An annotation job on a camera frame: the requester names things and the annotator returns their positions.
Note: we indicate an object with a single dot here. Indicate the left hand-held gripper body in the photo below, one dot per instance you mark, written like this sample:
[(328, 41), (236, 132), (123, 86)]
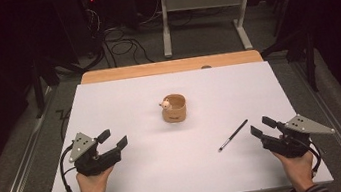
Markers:
[(95, 162)]

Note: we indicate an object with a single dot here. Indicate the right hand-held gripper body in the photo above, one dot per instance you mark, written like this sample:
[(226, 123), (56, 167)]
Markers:
[(286, 145)]

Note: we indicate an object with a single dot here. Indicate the black pen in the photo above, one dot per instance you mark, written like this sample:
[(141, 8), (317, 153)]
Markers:
[(233, 135)]

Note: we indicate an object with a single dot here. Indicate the wooden cup with animal figure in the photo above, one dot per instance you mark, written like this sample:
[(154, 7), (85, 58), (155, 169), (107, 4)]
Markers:
[(174, 110)]

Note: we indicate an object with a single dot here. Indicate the person's left hand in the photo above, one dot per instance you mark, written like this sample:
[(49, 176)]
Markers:
[(94, 187)]

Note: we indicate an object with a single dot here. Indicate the person's right hand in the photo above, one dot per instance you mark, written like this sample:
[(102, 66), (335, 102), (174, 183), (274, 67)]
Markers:
[(298, 170)]

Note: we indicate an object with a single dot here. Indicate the white board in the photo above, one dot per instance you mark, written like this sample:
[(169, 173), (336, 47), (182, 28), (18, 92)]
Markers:
[(174, 162)]

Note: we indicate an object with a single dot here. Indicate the black stand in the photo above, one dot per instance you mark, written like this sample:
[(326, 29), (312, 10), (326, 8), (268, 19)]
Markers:
[(38, 91), (309, 56)]

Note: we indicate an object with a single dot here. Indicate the wooden table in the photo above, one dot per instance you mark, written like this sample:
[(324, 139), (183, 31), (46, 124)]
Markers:
[(171, 66)]

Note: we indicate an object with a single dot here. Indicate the metal floor rail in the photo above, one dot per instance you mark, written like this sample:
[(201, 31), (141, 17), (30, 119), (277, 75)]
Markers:
[(20, 171), (337, 126)]

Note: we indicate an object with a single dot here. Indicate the white metal desk frame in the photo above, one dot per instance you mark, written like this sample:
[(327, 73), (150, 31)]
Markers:
[(202, 0)]

